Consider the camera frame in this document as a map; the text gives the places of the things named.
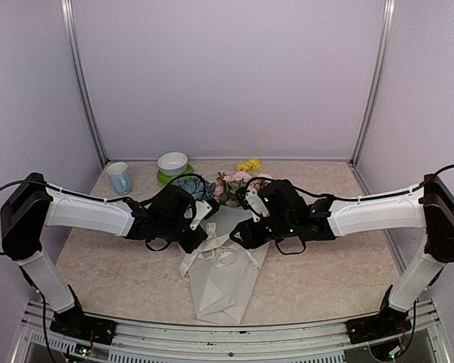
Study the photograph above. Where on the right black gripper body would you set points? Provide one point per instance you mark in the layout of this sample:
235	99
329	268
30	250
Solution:
259	239

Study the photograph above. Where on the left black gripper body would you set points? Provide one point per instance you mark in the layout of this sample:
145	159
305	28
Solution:
188	245

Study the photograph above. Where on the cream printed ribbon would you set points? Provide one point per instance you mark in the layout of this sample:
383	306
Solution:
221	251

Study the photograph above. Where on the pink fake flower bunch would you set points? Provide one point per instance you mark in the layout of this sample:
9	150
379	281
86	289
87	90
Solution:
225	186

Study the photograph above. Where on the yellow fake flower stem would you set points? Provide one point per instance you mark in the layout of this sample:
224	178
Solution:
252	164

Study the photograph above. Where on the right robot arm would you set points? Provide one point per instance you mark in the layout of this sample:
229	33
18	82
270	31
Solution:
279	211

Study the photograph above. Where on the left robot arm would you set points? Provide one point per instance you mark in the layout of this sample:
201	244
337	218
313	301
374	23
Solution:
172	215

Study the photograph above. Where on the green plate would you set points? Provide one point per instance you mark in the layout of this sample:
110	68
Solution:
165	179

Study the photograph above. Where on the white ceramic bowl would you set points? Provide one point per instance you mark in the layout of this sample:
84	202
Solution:
173	163

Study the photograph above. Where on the light blue mug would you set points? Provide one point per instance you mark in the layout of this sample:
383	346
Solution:
120	178

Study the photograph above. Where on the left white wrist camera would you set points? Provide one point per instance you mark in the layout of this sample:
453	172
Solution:
202	211

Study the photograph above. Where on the front aluminium rail base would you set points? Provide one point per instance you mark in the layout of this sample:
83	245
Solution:
147	341

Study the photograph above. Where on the right aluminium frame post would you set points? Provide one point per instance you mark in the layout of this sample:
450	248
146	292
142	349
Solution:
377	76

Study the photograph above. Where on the aluminium frame post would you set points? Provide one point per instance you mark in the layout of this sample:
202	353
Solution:
80	77
377	76

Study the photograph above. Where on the left aluminium frame post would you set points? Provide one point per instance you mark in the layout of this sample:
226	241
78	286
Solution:
80	77

